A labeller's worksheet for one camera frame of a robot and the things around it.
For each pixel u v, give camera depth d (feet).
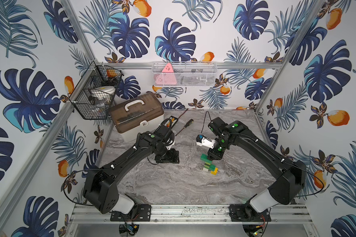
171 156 2.31
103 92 2.62
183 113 3.88
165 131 2.16
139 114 2.95
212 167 2.81
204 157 2.64
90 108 2.68
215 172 2.81
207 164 2.69
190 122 3.62
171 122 3.64
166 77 2.95
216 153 2.21
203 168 2.87
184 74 3.04
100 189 1.34
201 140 2.30
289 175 1.35
